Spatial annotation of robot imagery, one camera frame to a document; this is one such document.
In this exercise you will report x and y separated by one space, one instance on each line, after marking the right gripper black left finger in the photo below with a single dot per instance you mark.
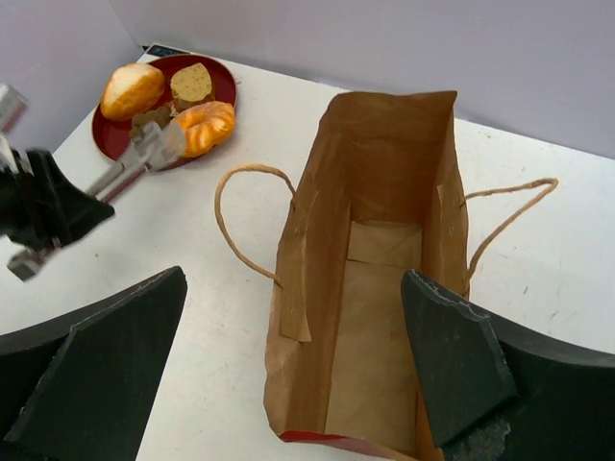
81 386

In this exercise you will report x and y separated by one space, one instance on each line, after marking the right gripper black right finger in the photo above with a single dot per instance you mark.
495 390

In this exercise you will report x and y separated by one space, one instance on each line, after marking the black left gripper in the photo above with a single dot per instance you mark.
44 209

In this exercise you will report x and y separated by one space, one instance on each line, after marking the stainless steel tongs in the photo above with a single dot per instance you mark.
154 150

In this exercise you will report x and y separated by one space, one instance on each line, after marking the orange ring doughnut bread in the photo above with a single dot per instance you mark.
205 126

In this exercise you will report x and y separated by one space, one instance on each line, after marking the red and brown paper bag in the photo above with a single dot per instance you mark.
380 194

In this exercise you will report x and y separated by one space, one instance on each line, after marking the white round bread roll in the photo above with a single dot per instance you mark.
131 89

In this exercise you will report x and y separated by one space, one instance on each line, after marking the tan sliced bread piece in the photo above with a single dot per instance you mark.
191 86

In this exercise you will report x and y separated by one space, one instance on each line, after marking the small brown chocolate croissant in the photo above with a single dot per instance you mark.
161 116

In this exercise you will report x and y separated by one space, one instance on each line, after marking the blue label sticker left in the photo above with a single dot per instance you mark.
160 51

